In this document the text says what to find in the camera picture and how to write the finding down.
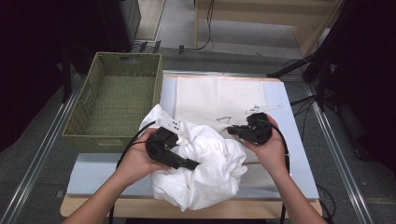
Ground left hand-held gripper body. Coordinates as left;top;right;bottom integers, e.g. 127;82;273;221
145;117;188;168

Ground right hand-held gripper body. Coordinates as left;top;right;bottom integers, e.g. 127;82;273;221
244;105;283;146

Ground white garment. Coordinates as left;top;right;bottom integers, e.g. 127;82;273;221
138;104;248;213

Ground white mesh laundry bag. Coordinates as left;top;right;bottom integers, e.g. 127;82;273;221
174;77;272;190

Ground green woven basket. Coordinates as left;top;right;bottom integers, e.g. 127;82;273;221
61;51;163;154

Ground person's right hand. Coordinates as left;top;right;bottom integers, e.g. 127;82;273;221
243;113;290;180

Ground person's left hand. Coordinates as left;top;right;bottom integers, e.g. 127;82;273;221
115;127;172;189

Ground pale blue table mat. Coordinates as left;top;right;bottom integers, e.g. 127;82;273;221
66;76;320;200

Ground black metal stand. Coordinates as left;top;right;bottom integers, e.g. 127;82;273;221
266;52;331;113

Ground dark cabinet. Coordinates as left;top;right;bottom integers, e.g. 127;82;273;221
99;0;142;53

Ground right hand-held gripper cable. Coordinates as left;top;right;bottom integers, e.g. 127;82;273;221
262;119;292;224

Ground hand-held gripper cable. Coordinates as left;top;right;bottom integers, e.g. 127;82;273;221
108;120;157;224
262;119;292;224

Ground left hand-held gripper cable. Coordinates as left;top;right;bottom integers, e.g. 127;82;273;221
108;120;157;224

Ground black floor cables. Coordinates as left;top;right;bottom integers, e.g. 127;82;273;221
289;94;318;124

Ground metal floor rail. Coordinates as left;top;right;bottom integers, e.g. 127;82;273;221
303;82;375;224
0;74;82;224

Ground black floor cable with plug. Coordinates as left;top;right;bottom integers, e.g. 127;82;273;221
177;0;216;54

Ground light wooden frame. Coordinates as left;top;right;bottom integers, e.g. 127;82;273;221
194;0;345;59

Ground black upright post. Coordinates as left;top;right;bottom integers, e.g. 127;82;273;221
61;46;73;104

